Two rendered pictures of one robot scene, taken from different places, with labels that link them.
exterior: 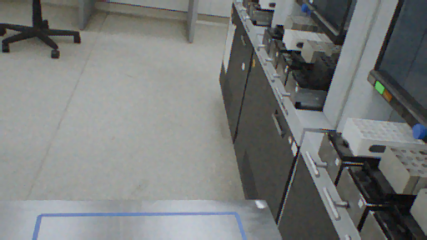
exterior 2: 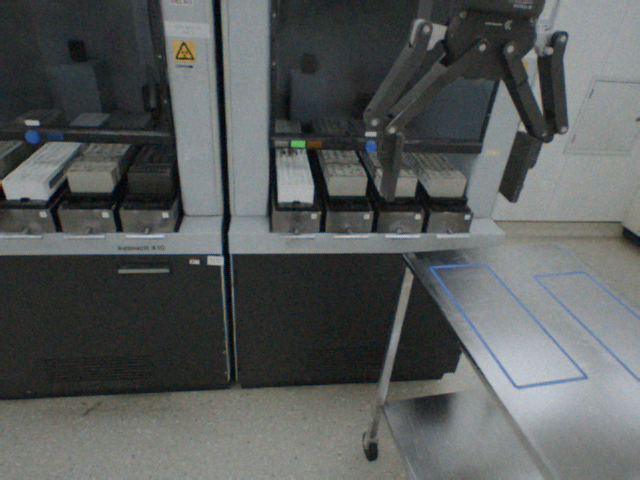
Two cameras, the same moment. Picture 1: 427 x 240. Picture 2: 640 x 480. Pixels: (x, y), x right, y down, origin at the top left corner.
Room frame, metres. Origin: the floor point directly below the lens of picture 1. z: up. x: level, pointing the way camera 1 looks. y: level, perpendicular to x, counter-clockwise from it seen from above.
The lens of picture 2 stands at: (0.88, 0.75, 1.39)
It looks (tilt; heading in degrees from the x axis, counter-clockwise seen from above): 32 degrees down; 270
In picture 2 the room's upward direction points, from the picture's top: 5 degrees clockwise
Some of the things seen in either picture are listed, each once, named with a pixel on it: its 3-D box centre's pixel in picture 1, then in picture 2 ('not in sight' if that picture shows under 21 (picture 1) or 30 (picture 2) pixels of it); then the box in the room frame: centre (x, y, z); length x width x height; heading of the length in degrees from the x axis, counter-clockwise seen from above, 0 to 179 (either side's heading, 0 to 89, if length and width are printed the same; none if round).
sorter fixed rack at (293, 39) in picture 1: (322, 45); (48, 170); (1.69, -0.36, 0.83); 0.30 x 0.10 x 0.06; 100
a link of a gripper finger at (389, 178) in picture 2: not in sight; (391, 164); (0.82, 0.34, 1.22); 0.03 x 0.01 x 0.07; 100
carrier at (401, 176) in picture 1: (397, 171); (346, 185); (0.83, -0.41, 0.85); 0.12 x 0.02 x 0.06; 10
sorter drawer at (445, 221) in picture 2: not in sight; (417, 176); (0.57, -0.70, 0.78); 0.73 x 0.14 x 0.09; 100
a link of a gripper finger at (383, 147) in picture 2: not in sight; (377, 138); (0.84, 0.34, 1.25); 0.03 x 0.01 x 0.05; 10
